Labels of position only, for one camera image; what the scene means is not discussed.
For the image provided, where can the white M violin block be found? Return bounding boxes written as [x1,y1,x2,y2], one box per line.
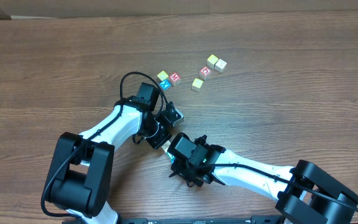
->
[161,141,170,153]

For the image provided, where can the cyan E letter block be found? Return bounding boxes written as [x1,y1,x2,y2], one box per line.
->
[166,152,175,164]

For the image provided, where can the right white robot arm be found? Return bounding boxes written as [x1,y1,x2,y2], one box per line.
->
[165,140,358,223]

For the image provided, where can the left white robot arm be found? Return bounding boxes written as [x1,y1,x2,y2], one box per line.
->
[40,96,183,223]

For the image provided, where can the blue X letter block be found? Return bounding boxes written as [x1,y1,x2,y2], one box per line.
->
[159,79,172,91]

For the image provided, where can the yellow block beside M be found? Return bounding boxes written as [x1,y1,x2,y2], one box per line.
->
[157,70,169,82]

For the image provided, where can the red M letter block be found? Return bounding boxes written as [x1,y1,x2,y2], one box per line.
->
[168,72,181,86]

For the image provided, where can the plain yellow top block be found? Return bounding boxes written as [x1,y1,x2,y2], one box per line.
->
[191,78,204,91]

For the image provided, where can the red circle letter block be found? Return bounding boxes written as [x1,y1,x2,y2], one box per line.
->
[200,66,212,80]

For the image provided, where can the far yellow letter block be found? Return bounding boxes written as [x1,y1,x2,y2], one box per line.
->
[206,54,219,69]

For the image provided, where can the far white picture block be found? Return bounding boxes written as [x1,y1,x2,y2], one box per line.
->
[214,58,227,73]

